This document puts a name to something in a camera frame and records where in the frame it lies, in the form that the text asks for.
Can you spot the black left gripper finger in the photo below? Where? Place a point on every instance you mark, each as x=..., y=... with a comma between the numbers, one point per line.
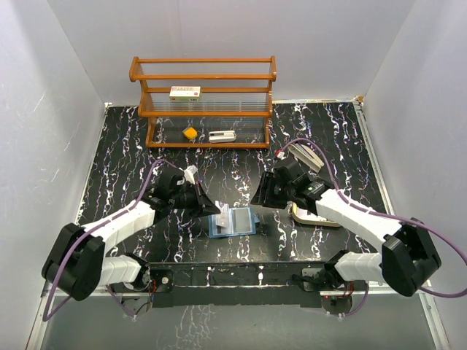
x=203, y=200
x=207, y=210

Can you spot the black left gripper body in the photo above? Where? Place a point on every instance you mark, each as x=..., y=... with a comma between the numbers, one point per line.
x=186, y=199

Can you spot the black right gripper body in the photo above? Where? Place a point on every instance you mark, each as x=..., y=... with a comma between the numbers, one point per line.
x=282, y=193

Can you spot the white printed credit card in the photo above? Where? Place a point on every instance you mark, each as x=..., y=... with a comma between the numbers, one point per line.
x=222, y=209

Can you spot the white magnetic stripe card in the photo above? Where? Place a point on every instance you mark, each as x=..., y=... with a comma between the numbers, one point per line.
x=223, y=225

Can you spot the grey credit card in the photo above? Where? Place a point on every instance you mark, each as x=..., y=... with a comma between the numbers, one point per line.
x=242, y=221

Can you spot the blue leather card holder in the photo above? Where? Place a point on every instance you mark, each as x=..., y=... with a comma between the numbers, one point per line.
x=255, y=222

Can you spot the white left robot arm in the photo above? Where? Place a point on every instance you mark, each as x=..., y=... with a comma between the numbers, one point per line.
x=78, y=262

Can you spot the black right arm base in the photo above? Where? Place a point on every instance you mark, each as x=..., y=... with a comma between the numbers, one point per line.
x=335, y=293

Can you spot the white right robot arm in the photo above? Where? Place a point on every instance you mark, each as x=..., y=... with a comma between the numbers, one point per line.
x=405, y=256

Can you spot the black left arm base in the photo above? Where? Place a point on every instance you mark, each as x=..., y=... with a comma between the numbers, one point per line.
x=138, y=298

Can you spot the beige oval tray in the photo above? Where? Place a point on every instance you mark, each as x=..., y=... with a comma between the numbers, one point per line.
x=305, y=217

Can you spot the white grey stapler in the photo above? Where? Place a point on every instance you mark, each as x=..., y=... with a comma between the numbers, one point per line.
x=216, y=137

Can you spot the yellow square block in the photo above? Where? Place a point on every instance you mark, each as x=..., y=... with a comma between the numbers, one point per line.
x=190, y=133

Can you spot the brown wooden shelf rack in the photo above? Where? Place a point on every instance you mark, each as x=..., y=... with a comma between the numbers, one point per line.
x=236, y=95

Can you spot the white red paper box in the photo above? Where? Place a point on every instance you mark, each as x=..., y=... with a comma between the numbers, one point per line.
x=185, y=93

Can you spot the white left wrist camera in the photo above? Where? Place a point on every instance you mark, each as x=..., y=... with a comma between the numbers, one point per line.
x=189, y=174

